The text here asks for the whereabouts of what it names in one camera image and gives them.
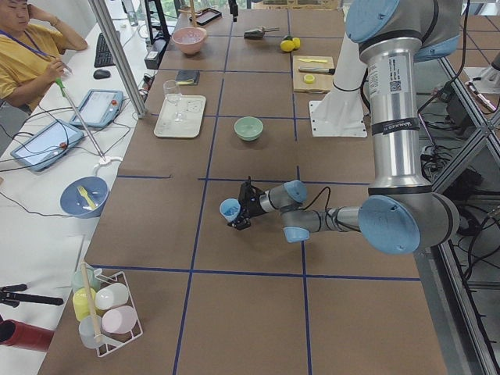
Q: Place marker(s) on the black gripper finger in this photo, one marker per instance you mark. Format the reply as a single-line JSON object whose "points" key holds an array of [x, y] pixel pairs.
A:
{"points": [[246, 192], [234, 10], [240, 223]]}

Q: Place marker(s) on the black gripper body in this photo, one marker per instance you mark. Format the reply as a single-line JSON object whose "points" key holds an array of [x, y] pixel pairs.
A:
{"points": [[255, 208]]}

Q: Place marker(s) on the light blue plastic cup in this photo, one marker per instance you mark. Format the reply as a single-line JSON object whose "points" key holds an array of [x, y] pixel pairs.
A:
{"points": [[230, 209]]}

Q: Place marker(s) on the green bowl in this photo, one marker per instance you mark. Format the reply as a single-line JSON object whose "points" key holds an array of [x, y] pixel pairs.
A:
{"points": [[248, 128]]}

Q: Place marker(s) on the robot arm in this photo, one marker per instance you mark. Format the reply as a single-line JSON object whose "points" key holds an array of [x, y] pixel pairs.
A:
{"points": [[383, 41]]}

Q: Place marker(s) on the metal ice scoop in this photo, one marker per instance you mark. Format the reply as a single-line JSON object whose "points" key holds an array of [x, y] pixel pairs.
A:
{"points": [[258, 32]]}

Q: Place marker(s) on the pink bowl with ice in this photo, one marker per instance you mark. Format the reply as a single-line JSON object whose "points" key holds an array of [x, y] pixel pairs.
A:
{"points": [[190, 39]]}

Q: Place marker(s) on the dark blue bowl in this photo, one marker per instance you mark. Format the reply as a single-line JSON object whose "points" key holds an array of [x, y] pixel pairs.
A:
{"points": [[73, 204]]}

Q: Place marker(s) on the wooden round stand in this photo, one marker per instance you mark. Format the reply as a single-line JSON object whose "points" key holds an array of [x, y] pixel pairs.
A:
{"points": [[194, 10]]}

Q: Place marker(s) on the yellow lemon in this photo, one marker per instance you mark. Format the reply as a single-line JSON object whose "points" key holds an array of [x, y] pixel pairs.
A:
{"points": [[297, 42], [287, 45]]}

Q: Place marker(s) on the black power box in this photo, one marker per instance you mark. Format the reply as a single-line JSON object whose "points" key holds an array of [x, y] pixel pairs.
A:
{"points": [[155, 53]]}

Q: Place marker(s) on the cream bear tray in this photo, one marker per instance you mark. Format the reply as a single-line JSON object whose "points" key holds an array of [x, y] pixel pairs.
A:
{"points": [[192, 106]]}

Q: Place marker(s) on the wooden cutting board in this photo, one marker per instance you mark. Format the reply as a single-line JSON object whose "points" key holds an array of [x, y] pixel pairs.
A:
{"points": [[323, 82]]}

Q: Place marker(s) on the yellow plastic knife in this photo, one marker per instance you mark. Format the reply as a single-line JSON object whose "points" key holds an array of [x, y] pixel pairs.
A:
{"points": [[322, 61]]}

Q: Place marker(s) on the lemon half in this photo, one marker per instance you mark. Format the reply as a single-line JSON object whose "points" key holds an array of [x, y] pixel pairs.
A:
{"points": [[309, 79]]}

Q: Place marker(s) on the clear wine glass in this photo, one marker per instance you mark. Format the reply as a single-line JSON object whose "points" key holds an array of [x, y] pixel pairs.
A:
{"points": [[173, 95]]}

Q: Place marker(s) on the black keyboard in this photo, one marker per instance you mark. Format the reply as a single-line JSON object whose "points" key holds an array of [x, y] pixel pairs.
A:
{"points": [[103, 55]]}

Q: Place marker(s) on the white cup in rack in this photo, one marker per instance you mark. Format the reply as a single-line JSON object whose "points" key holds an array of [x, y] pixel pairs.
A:
{"points": [[111, 296]]}

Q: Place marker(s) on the black computer mouse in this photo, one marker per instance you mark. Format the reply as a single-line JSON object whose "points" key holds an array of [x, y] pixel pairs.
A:
{"points": [[100, 74]]}

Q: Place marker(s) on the pink cup in rack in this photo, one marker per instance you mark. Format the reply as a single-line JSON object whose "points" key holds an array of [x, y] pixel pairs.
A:
{"points": [[119, 320]]}

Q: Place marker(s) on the yellow plastic fork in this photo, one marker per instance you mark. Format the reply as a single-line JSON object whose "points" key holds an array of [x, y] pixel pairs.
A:
{"points": [[84, 194]]}

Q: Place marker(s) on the green cup in rack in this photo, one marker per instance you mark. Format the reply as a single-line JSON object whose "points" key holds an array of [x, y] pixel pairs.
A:
{"points": [[77, 281]]}

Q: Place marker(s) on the yellow cup in rack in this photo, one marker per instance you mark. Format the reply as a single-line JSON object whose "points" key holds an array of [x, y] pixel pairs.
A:
{"points": [[80, 304]]}

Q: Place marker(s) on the clear blue cup in rack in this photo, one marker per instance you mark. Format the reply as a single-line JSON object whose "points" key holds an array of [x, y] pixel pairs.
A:
{"points": [[87, 333]]}

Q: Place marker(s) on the seated person yellow shirt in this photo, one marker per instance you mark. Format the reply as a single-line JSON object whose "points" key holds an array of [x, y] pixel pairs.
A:
{"points": [[32, 42]]}

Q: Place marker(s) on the blue teach pendant tablet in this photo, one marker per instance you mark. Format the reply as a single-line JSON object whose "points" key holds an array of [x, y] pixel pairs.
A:
{"points": [[47, 146]]}

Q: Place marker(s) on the red cylinder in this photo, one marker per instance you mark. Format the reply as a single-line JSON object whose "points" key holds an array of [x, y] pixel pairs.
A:
{"points": [[21, 335]]}

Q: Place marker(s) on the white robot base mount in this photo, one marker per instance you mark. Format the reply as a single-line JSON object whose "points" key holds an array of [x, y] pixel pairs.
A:
{"points": [[340, 112]]}

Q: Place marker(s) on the aluminium frame post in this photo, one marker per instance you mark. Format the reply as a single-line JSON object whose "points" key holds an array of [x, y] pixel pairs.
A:
{"points": [[107, 27]]}

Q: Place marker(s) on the white wire cup rack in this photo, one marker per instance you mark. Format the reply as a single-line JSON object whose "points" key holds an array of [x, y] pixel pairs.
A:
{"points": [[110, 342]]}

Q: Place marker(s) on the green handled metal stick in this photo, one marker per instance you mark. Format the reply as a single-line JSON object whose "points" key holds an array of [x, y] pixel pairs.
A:
{"points": [[103, 159]]}

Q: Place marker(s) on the black tripod handle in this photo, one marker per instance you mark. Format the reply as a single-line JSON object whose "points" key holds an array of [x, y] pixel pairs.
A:
{"points": [[13, 295]]}

